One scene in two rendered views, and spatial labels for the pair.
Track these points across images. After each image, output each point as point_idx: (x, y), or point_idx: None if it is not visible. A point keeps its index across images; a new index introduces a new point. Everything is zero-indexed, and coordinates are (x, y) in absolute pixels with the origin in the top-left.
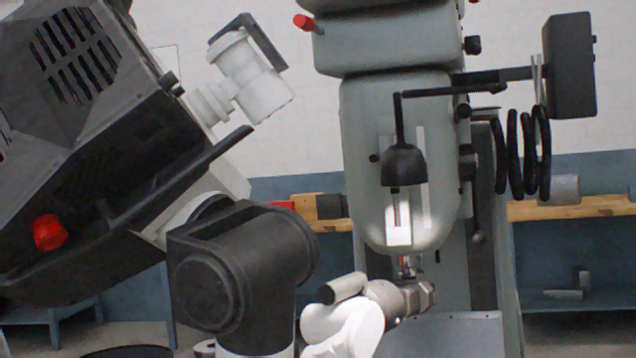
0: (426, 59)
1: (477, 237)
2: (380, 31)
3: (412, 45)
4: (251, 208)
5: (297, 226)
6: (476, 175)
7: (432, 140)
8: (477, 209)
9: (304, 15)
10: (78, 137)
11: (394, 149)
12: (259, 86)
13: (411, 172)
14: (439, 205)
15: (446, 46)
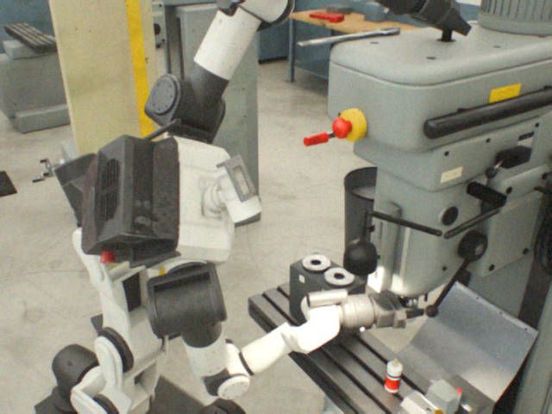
0: (412, 184)
1: (427, 310)
2: (389, 148)
3: (405, 170)
4: (208, 272)
5: (213, 298)
6: (467, 261)
7: (416, 235)
8: (447, 289)
9: (310, 140)
10: (99, 236)
11: (350, 246)
12: (230, 205)
13: (354, 266)
14: (411, 276)
15: (424, 183)
